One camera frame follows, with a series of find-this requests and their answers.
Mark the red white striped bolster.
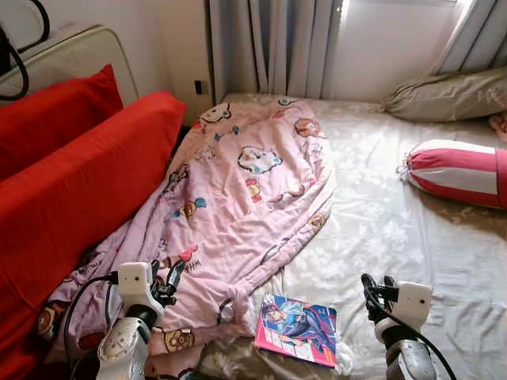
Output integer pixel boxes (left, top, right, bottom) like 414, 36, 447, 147
398, 139, 507, 209

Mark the black wall cable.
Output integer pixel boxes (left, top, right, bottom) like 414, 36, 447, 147
0, 0, 50, 101

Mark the colourful comic book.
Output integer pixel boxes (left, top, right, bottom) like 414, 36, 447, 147
253, 294, 339, 368

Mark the bed with grey floral sheet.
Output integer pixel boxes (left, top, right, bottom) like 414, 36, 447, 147
190, 93, 507, 380

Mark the grey curtain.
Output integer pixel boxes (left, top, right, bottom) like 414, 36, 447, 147
432, 0, 507, 76
208, 0, 349, 100

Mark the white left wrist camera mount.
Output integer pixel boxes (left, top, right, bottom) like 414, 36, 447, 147
117, 262, 163, 311

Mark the upright quilted mattress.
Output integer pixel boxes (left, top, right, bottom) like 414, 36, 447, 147
0, 24, 139, 108

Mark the small pink fabric item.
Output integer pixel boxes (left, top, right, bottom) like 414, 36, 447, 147
490, 112, 507, 143

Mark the pink cartoon print blanket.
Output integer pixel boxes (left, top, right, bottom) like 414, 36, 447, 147
44, 97, 337, 377

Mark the grey floral pillow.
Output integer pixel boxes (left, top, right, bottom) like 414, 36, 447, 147
382, 67, 507, 124

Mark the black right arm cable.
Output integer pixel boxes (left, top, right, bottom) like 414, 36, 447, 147
364, 285, 456, 380

